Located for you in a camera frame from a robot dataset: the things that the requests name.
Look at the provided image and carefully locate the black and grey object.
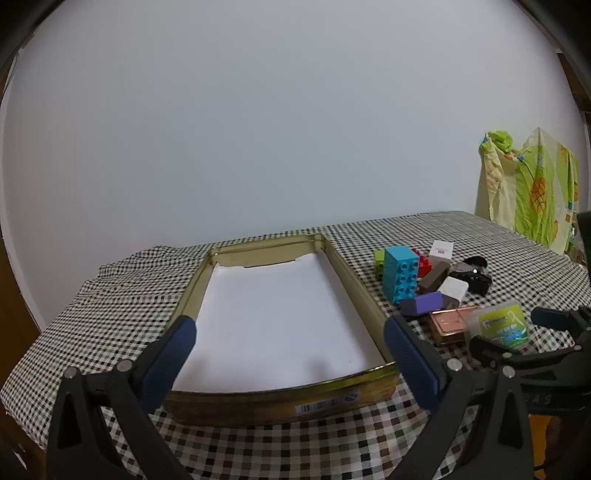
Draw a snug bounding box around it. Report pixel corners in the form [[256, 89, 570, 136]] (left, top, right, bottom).
[[450, 255, 492, 296]]

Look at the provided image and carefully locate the clear box with green label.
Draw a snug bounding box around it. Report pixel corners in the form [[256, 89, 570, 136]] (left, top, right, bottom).
[[464, 299, 532, 349]]

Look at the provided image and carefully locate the rose gold compact case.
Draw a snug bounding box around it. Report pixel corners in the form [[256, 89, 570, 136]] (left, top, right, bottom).
[[429, 305, 478, 347]]

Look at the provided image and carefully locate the brown wooden cabinet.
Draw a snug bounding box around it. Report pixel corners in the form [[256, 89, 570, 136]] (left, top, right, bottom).
[[558, 48, 591, 259]]

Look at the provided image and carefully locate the green and yellow printed cloth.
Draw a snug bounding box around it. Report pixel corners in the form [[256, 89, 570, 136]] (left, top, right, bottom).
[[475, 128, 580, 254]]

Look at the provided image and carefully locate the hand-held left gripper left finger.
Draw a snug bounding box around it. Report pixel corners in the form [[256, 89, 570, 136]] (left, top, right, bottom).
[[46, 315, 198, 480]]

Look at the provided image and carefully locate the purple block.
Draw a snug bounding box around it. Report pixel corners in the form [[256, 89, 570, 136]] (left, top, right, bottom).
[[399, 291, 446, 317]]

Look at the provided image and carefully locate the red toy brick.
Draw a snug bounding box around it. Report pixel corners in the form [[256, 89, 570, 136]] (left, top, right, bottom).
[[412, 248, 432, 278]]

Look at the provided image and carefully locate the small white block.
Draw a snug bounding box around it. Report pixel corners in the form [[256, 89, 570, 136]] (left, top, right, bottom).
[[436, 276, 469, 309]]

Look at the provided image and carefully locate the brown rectangular block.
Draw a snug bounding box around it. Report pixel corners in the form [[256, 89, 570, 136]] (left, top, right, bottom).
[[417, 258, 451, 294]]

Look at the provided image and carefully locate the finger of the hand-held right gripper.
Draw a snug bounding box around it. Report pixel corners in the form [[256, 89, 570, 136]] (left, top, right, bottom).
[[468, 335, 591, 372], [531, 305, 591, 331]]

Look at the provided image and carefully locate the white paper lining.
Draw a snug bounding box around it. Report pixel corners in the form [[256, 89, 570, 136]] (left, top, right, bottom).
[[173, 251, 384, 393]]

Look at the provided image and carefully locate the checkered tablecloth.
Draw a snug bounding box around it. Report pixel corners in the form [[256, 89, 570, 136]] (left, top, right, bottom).
[[0, 211, 591, 480]]

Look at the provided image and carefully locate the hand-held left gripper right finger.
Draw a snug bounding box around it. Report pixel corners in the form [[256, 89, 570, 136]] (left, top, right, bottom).
[[384, 314, 536, 480]]

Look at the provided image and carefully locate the blue toy brick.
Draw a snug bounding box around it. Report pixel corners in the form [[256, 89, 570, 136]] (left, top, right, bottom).
[[383, 246, 421, 306]]

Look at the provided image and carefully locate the brown wooden panel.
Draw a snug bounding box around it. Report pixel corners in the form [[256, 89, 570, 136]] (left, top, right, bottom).
[[0, 222, 43, 370]]

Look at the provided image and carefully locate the gold metal tin tray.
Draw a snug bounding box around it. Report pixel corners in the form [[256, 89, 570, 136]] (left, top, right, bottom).
[[163, 233, 400, 426]]

